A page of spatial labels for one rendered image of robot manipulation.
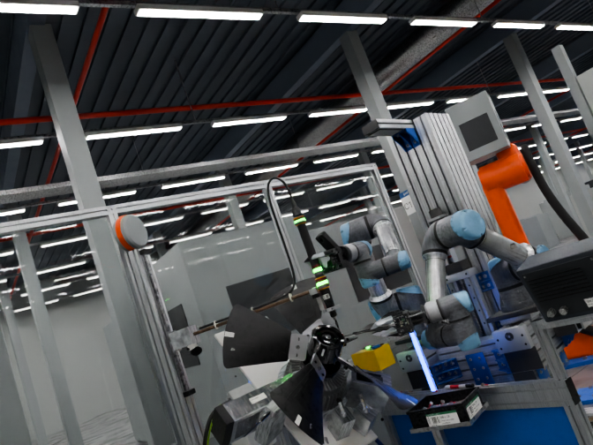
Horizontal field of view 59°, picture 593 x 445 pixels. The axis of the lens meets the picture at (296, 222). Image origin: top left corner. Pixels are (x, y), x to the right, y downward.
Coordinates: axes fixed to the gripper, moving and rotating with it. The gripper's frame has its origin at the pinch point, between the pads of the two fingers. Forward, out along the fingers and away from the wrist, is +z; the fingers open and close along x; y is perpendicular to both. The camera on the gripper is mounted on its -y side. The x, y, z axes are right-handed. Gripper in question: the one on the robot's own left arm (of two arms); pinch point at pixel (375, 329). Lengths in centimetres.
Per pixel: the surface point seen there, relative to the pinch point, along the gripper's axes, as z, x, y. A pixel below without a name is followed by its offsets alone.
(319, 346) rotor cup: 16.2, -4.5, 19.2
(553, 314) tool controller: -57, 9, 18
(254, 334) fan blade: 35.8, -15.8, 20.9
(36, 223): 112, -86, 11
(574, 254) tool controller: -67, -7, 26
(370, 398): 10.4, 22.2, 2.9
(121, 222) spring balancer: 82, -74, 0
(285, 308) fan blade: 30.8, -18.0, -4.5
